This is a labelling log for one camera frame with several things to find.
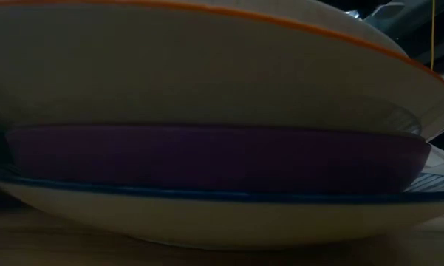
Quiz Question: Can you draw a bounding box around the blue striped white plate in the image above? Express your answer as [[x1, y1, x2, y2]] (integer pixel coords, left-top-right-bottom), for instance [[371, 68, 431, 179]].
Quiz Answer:
[[0, 166, 444, 253]]

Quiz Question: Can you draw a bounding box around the white striped dish towel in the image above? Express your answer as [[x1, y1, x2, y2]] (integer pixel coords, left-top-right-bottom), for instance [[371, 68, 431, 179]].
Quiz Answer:
[[423, 142, 444, 178]]

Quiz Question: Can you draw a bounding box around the orange patterned plate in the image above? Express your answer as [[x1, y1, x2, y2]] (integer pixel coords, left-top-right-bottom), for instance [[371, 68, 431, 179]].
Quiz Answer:
[[0, 0, 444, 143]]

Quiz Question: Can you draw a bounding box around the purple plate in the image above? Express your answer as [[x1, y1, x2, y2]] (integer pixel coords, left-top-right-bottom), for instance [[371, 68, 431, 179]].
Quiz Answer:
[[5, 123, 432, 196]]

